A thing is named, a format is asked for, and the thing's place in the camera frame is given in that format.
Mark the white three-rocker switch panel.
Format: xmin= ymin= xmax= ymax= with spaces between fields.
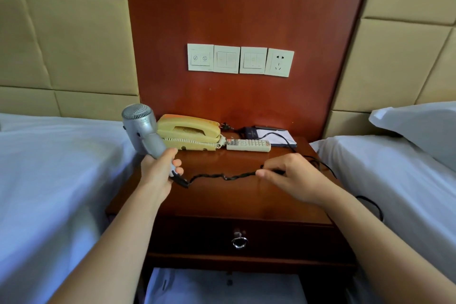
xmin=239 ymin=47 xmax=268 ymax=75

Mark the silver hair dryer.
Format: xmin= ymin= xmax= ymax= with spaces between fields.
xmin=121 ymin=104 xmax=179 ymax=178

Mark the white wall socket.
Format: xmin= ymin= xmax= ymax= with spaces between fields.
xmin=264 ymin=48 xmax=295 ymax=78

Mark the person's left hand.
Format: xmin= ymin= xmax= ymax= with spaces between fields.
xmin=137 ymin=148 xmax=184 ymax=205

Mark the white round-button switch panel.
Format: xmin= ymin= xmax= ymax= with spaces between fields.
xmin=187 ymin=43 xmax=214 ymax=72

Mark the person's right hand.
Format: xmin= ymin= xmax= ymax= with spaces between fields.
xmin=256 ymin=153 xmax=338 ymax=209

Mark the black notepad holder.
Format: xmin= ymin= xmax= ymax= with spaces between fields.
xmin=242 ymin=126 xmax=298 ymax=148

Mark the beige padded headboard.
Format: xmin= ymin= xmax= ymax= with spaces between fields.
xmin=322 ymin=0 xmax=456 ymax=140
xmin=0 ymin=0 xmax=140 ymax=122

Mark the dark wooden drawer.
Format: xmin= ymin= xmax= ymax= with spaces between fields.
xmin=152 ymin=215 xmax=357 ymax=266

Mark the white remote control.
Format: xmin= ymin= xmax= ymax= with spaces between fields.
xmin=226 ymin=139 xmax=271 ymax=153

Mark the person's left forearm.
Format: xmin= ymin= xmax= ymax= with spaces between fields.
xmin=48 ymin=182 xmax=171 ymax=304

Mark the white bag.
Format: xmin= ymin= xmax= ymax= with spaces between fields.
xmin=144 ymin=267 xmax=309 ymax=304

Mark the silver ring drawer pull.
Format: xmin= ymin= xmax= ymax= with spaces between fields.
xmin=231 ymin=230 xmax=249 ymax=249

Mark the person's right forearm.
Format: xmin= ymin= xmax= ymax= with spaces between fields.
xmin=322 ymin=189 xmax=456 ymax=304

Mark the brown wooden nightstand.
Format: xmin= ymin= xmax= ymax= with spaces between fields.
xmin=105 ymin=134 xmax=358 ymax=304

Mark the white pillow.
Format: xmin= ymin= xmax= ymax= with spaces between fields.
xmin=368 ymin=101 xmax=456 ymax=173

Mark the yellow corded telephone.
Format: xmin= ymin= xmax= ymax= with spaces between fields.
xmin=157 ymin=114 xmax=227 ymax=151

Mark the white notepad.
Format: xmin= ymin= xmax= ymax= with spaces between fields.
xmin=256 ymin=129 xmax=297 ymax=146

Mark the white two-rocker switch panel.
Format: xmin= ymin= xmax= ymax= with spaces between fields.
xmin=213 ymin=45 xmax=241 ymax=74

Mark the reddish wooden back panel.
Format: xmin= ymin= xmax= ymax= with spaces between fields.
xmin=123 ymin=0 xmax=377 ymax=143

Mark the black hair dryer cord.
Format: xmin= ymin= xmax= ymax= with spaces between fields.
xmin=170 ymin=131 xmax=384 ymax=222

